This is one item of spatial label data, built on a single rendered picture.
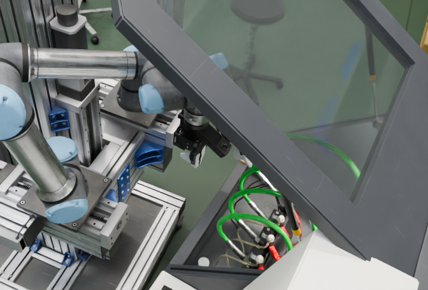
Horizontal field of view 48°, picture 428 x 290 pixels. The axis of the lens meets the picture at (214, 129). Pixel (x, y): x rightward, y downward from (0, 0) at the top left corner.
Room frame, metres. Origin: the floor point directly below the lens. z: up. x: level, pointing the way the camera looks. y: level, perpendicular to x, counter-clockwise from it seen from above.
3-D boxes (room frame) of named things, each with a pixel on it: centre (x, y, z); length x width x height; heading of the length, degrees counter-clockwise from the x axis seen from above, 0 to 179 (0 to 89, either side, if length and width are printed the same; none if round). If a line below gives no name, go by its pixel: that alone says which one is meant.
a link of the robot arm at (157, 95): (0.90, 0.15, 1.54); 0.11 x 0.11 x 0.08; 25
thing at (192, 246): (1.01, -0.06, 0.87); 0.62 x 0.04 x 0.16; 158
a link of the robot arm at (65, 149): (0.88, 0.45, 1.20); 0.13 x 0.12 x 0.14; 25
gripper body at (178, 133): (0.93, 0.06, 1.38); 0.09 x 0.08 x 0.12; 68
